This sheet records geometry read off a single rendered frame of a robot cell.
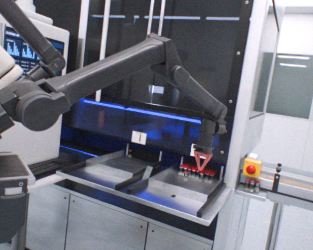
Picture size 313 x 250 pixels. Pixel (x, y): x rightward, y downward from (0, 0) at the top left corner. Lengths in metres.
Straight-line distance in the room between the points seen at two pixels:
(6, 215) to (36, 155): 0.90
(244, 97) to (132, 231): 0.94
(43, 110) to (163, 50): 0.34
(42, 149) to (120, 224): 0.61
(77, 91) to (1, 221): 0.37
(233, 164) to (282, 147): 4.64
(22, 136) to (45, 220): 0.73
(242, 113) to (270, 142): 4.66
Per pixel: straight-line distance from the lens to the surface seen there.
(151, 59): 0.75
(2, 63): 0.74
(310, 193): 1.49
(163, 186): 1.21
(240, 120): 1.34
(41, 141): 1.67
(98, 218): 1.80
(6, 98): 0.61
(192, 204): 1.14
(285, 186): 1.48
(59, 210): 1.98
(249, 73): 1.34
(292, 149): 5.98
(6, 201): 0.78
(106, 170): 1.34
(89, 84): 0.66
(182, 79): 0.81
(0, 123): 0.61
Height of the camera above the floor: 1.31
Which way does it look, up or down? 7 degrees down
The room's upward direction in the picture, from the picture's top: 8 degrees clockwise
